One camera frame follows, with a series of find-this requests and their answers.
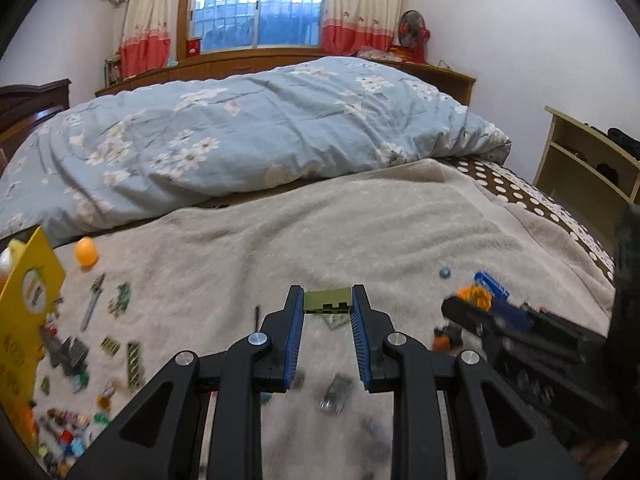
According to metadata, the blue toy piece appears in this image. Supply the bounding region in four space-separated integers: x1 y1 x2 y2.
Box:
474 271 511 301

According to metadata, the yellow cardboard box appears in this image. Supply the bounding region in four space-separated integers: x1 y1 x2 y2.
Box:
0 226 67 443

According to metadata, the orange round disc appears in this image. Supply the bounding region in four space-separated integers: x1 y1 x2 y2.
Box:
459 284 493 311

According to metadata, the orange black toy figure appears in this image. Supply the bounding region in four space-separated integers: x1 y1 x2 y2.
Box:
432 324 463 353

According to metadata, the cream red curtain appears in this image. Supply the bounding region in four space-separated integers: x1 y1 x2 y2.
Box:
119 0 188 80
321 0 405 56

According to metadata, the silver grey toy piece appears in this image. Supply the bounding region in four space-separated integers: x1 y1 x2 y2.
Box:
319 374 353 415

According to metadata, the orange ball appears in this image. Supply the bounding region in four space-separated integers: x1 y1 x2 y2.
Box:
75 237 99 267

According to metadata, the grey toy sword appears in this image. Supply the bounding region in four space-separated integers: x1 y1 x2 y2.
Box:
80 274 107 332

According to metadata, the beige fleece blanket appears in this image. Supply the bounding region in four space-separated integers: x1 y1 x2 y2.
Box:
0 157 616 480

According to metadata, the green small toy piece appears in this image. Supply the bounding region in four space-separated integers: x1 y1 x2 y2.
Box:
107 282 133 317

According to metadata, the olive green studded plate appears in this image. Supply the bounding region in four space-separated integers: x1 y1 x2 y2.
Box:
304 290 354 315

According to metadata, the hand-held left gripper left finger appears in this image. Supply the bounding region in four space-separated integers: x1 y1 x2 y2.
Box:
65 285 306 480

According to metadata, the pile of toy bricks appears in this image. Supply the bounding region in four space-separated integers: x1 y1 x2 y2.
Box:
37 400 116 478

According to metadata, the red standing fan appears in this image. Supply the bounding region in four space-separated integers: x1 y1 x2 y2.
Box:
397 9 432 63

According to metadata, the brown polka dot sheet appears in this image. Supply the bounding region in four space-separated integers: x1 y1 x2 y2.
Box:
442 155 618 281

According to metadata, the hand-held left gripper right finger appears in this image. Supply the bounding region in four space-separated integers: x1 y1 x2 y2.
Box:
351 284 586 480

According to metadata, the green long plate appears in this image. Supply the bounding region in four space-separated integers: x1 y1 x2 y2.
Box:
125 342 146 392

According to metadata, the blue floral duvet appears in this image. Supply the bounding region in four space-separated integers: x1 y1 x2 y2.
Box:
0 56 512 248

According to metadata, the cream shelf unit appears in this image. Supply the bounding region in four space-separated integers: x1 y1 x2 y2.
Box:
532 105 640 231

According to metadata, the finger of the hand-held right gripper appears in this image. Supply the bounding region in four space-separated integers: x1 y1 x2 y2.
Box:
492 305 608 361
441 296 506 343

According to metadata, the dark grey toy piece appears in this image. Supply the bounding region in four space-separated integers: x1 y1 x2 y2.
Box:
40 327 92 378

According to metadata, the window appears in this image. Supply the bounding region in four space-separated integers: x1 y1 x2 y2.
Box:
182 0 331 53

